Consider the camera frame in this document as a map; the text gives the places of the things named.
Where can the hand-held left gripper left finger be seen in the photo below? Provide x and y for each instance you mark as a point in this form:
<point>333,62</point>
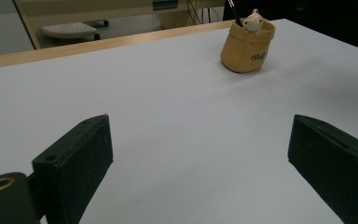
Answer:
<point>74,161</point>

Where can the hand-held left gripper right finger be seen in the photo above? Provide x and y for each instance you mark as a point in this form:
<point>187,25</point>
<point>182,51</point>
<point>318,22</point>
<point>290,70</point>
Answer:
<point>338,168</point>

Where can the tan bear pot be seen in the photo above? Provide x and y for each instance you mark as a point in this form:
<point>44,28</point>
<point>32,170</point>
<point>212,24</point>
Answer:
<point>245,53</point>

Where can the wooden table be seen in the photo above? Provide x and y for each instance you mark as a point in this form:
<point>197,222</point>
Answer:
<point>74,46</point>

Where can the white cabinet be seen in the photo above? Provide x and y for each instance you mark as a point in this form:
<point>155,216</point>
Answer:
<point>0,31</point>

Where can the light wooden desk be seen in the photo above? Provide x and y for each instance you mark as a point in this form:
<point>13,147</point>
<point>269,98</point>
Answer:
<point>74,9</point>

